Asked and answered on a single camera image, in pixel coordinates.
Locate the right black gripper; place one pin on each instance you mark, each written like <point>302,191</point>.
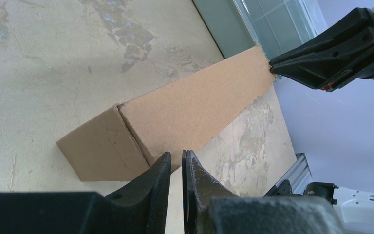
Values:
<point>334,58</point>

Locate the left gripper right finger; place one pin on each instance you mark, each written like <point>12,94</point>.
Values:
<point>210,208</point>

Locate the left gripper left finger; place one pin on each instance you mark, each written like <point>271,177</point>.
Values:
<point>139,207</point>

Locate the brown cardboard box sheet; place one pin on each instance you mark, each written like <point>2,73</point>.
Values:
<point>124,141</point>

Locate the clear plastic storage bin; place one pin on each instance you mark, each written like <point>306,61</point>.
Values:
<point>278,26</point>

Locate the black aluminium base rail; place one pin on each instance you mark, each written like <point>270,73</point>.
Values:
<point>295,180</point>

